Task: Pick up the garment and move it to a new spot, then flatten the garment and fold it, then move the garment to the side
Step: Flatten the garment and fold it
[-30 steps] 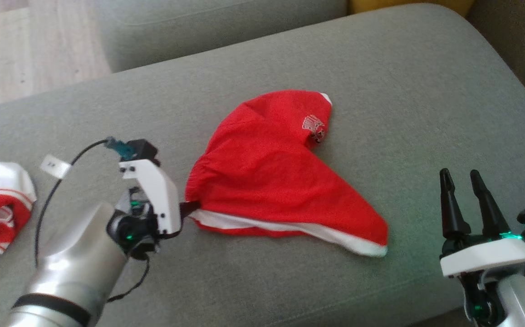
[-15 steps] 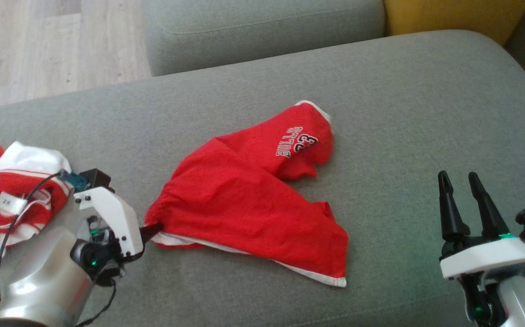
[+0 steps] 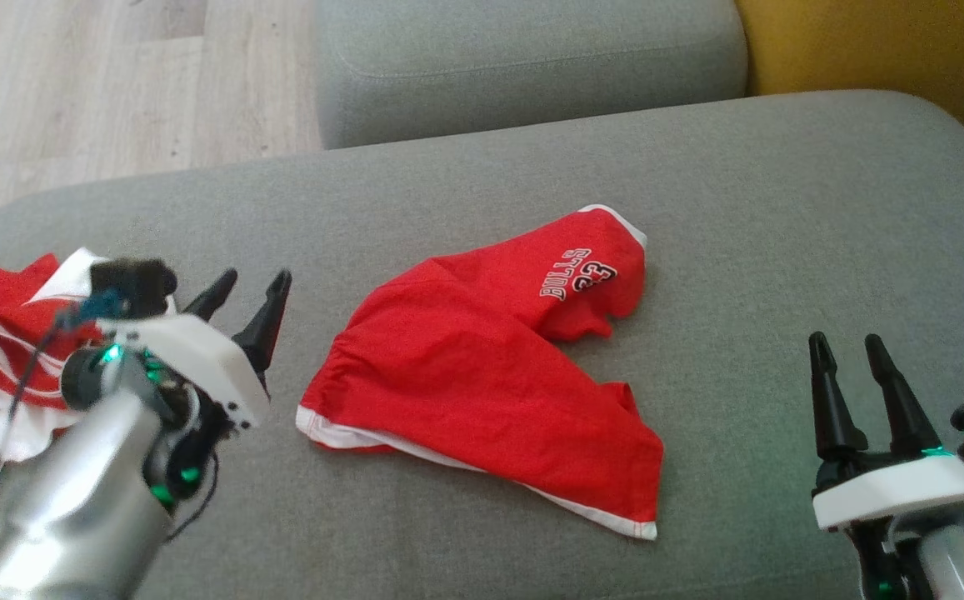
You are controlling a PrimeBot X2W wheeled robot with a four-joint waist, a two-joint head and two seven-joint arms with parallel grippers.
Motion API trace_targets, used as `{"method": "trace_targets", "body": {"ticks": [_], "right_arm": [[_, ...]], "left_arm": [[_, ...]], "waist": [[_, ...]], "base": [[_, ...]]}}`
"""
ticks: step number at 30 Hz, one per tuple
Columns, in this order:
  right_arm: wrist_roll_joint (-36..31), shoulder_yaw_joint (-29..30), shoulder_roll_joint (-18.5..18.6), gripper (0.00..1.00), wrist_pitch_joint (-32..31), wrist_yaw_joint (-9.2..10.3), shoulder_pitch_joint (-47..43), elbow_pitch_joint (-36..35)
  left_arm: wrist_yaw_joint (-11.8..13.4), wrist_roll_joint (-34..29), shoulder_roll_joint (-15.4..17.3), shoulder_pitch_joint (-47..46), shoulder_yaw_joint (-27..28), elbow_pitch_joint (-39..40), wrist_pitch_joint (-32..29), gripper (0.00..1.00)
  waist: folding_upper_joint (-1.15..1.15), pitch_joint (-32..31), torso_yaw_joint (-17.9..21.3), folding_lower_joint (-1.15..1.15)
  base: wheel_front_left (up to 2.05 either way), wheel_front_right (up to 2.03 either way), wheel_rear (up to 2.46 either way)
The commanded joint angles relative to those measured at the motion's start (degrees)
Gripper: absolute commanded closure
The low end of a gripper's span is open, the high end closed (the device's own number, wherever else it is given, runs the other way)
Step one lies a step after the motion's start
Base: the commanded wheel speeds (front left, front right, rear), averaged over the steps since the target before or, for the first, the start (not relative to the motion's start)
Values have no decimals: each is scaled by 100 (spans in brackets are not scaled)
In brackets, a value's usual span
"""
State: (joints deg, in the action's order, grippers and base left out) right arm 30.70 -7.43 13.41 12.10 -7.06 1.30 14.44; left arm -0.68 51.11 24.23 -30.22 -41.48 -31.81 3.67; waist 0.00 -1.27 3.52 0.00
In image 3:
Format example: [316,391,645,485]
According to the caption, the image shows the thin black cable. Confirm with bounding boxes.
[0,308,82,551]
[163,450,221,543]

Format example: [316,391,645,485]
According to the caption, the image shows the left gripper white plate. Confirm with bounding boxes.
[61,268,292,505]

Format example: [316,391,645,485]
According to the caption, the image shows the red Bulls print shorts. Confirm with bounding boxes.
[296,204,664,541]

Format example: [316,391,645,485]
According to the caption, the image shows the large grey sofa seat cushion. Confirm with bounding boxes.
[0,90,964,600]

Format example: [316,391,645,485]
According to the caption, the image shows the small grey sofa seat cushion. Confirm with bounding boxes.
[315,0,749,149]

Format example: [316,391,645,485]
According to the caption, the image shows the yellow sofa back cushion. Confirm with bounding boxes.
[736,0,964,126]

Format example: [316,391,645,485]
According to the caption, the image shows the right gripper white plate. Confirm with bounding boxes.
[808,332,964,600]

